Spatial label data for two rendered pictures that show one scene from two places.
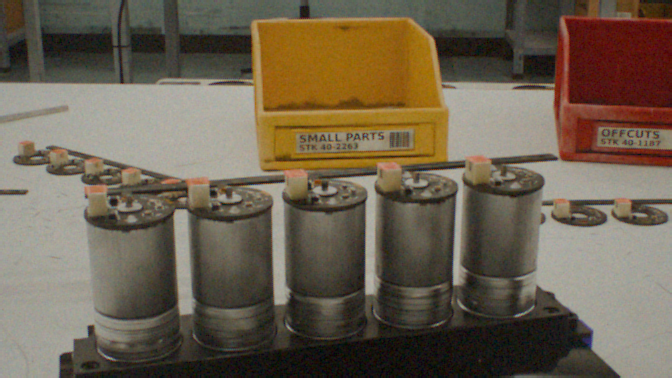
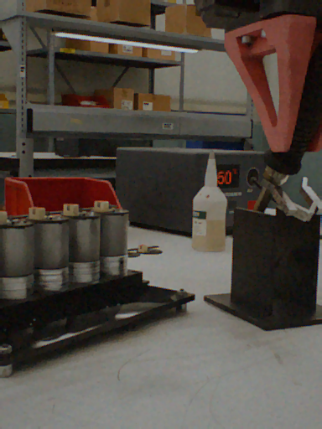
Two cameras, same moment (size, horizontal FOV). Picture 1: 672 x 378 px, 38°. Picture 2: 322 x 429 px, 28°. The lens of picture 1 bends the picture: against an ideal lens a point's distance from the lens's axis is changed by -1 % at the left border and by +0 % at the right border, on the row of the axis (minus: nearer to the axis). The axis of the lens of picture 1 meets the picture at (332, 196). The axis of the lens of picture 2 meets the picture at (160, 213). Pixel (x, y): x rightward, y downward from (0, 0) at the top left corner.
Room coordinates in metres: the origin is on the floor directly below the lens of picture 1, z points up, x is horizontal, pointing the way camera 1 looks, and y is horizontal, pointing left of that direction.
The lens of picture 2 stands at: (-0.06, 0.19, 0.86)
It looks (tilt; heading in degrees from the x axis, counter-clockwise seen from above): 7 degrees down; 320
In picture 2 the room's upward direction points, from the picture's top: 2 degrees clockwise
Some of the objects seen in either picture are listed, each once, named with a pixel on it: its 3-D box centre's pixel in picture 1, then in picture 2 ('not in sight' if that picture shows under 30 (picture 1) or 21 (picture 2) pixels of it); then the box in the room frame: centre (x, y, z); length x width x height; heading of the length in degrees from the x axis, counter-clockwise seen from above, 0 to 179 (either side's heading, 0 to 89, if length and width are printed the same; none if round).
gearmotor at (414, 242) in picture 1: (413, 260); (80, 253); (0.28, -0.02, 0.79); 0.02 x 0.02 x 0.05
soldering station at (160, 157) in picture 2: not in sight; (189, 188); (0.52, -0.34, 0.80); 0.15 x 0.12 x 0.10; 0
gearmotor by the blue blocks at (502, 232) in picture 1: (498, 252); (109, 247); (0.28, -0.05, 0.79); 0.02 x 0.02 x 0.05
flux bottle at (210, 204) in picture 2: not in sight; (210, 199); (0.40, -0.26, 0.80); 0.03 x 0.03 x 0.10
